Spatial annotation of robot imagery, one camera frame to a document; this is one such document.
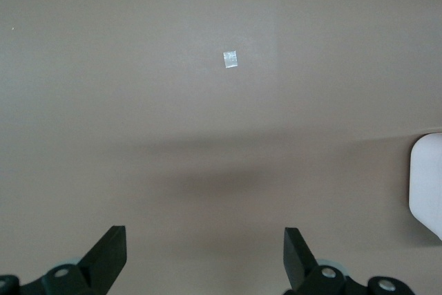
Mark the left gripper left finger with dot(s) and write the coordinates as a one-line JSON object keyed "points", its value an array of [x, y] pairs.
{"points": [[100, 264]]}

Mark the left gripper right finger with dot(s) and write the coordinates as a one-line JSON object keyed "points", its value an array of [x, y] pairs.
{"points": [[300, 264]]}

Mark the white plastic tray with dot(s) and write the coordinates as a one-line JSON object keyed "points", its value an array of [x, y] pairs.
{"points": [[426, 184]]}

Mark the small clear tape piece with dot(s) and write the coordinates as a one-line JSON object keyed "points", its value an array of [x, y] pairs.
{"points": [[230, 60]]}

